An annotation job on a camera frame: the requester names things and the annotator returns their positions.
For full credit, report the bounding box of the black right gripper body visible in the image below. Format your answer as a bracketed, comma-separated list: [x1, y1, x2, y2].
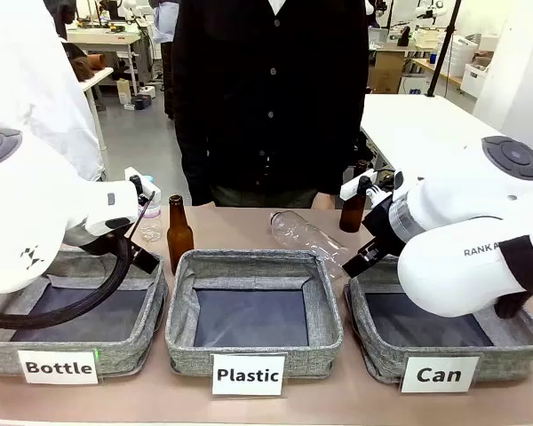
[362, 194, 421, 258]

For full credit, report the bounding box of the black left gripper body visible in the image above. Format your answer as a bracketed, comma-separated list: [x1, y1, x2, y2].
[64, 224, 134, 258]

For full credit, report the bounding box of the brown glass bottle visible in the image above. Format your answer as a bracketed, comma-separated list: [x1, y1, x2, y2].
[166, 193, 195, 276]
[338, 159, 370, 233]

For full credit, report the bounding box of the large clear plastic bottle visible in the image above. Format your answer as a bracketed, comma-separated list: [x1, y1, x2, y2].
[268, 209, 352, 279]

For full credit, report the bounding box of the person's left forearm black sleeve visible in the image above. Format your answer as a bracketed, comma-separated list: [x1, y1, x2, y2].
[313, 119, 369, 196]

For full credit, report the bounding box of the grey fabric basket Plastic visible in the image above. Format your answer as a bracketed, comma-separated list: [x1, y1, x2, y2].
[164, 248, 343, 378]

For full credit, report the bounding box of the grey fabric basket Bottle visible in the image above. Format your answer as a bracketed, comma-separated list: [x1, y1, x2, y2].
[0, 248, 169, 378]

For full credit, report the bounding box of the white Can label sign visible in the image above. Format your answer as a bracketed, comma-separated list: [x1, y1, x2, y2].
[400, 354, 480, 395]

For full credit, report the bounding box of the grey fabric basket Can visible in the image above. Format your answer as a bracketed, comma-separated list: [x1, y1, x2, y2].
[344, 256, 533, 383]

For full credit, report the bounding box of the large white table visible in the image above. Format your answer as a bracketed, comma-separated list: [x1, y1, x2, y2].
[359, 92, 533, 190]

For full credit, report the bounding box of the white Bottle label sign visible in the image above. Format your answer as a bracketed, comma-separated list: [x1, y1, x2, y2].
[16, 349, 99, 385]

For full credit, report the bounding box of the white Plastic label sign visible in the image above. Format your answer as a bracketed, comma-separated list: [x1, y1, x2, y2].
[211, 352, 288, 397]

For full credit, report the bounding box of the cardboard box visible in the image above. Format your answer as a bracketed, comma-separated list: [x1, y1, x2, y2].
[368, 51, 405, 94]

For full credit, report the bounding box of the small white side table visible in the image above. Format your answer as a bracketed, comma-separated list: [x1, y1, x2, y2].
[82, 66, 115, 147]

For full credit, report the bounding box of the person in white coat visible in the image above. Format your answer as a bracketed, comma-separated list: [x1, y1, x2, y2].
[0, 0, 104, 181]

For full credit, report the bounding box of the person in black cardigan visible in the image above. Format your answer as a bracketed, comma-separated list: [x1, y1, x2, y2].
[171, 0, 370, 209]

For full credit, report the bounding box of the brown furry object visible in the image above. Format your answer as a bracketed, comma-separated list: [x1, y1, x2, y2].
[66, 42, 106, 83]

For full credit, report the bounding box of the white storage crate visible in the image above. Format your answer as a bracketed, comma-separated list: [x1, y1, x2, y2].
[461, 61, 492, 94]

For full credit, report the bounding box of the stack of white crates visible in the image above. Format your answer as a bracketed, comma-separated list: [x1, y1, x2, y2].
[446, 37, 479, 79]

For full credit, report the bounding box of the black tripod pole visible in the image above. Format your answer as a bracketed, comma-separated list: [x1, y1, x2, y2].
[426, 0, 463, 99]

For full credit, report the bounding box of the white workbench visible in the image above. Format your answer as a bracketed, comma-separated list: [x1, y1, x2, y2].
[65, 29, 143, 97]

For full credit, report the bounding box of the person in blue shirt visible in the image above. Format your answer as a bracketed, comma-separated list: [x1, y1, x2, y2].
[153, 0, 178, 120]

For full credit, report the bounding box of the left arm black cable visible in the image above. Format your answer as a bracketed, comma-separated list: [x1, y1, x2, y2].
[0, 190, 156, 330]

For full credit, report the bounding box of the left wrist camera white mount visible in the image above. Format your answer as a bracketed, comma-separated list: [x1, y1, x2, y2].
[123, 167, 156, 209]

